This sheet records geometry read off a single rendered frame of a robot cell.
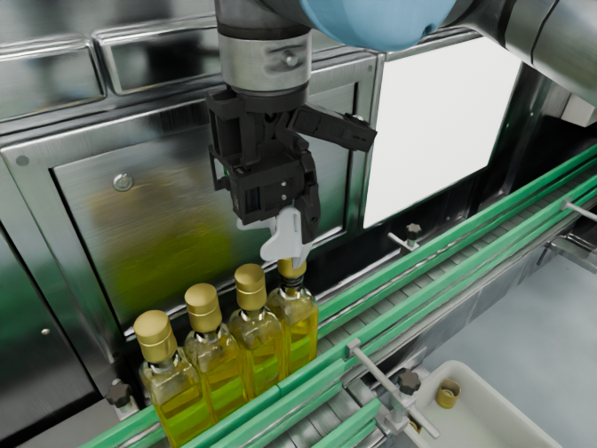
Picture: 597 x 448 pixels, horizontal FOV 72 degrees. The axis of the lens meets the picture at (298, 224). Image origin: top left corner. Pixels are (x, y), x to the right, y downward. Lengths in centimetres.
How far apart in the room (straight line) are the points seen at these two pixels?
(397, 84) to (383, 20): 48
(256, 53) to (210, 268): 37
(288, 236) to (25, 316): 35
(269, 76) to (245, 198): 11
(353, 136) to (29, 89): 30
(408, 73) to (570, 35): 44
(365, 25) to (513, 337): 88
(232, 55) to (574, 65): 22
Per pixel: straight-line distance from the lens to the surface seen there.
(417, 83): 73
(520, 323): 106
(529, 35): 30
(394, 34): 22
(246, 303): 48
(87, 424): 75
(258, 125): 37
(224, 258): 62
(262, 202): 38
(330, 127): 40
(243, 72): 34
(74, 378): 72
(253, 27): 32
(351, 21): 22
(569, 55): 29
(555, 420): 95
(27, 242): 54
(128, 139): 47
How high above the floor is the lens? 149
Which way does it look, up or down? 39 degrees down
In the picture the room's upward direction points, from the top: straight up
